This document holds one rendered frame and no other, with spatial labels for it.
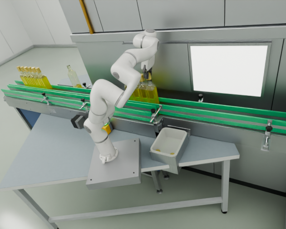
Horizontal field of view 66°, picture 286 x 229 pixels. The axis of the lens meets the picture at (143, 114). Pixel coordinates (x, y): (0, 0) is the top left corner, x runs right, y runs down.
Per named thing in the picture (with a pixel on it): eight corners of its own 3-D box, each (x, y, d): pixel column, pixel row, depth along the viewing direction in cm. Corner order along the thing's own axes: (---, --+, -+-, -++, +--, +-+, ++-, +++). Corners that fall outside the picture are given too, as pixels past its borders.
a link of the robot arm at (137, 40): (147, 40, 114) (130, 36, 116) (146, 58, 121) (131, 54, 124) (159, 28, 123) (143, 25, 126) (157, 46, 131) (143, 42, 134)
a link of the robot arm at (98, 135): (89, 141, 135) (78, 121, 126) (104, 127, 142) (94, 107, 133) (99, 146, 129) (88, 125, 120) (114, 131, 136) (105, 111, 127)
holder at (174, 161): (191, 135, 150) (190, 126, 146) (176, 166, 133) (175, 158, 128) (168, 131, 159) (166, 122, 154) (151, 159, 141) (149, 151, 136)
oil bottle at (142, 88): (153, 107, 163) (148, 81, 150) (150, 111, 159) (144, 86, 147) (146, 106, 166) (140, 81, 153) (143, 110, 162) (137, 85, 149)
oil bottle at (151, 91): (160, 107, 160) (155, 82, 147) (157, 112, 156) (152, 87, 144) (154, 107, 163) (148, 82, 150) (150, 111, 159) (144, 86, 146)
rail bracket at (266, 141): (270, 144, 127) (276, 114, 114) (267, 166, 116) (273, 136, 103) (261, 142, 129) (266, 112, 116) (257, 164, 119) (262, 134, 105)
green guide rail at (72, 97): (158, 114, 154) (156, 105, 149) (157, 115, 153) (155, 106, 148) (11, 91, 238) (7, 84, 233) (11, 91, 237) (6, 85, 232)
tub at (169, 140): (189, 140, 147) (188, 131, 141) (176, 166, 132) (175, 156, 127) (165, 135, 155) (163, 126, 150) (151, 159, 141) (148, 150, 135)
